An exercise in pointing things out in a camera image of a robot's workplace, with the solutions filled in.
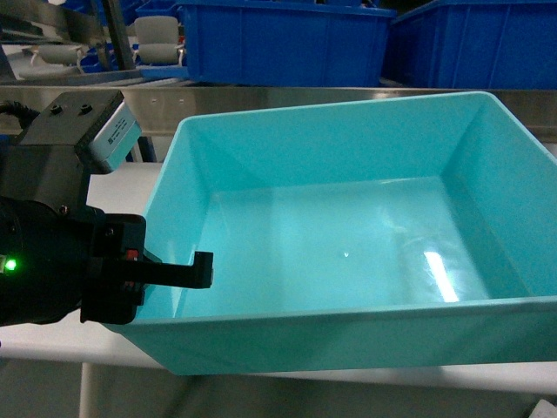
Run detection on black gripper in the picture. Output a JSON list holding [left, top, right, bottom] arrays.
[[80, 213, 214, 325]]

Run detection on teal plastic bin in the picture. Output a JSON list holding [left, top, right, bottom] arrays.
[[115, 92, 556, 375]]

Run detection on blue plastic bin left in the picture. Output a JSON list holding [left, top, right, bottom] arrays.
[[180, 1, 397, 87]]

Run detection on blue plastic bin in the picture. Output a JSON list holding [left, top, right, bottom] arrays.
[[382, 1, 556, 90], [180, 1, 397, 87]]

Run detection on grey office chair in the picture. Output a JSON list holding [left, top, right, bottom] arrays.
[[132, 16, 185, 67]]

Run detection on blue plastic bin right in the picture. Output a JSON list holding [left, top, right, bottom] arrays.
[[382, 1, 556, 90]]

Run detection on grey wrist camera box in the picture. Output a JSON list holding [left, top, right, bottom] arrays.
[[77, 101, 142, 174]]

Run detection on stainless steel shelf rail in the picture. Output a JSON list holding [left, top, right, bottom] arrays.
[[0, 84, 557, 141]]

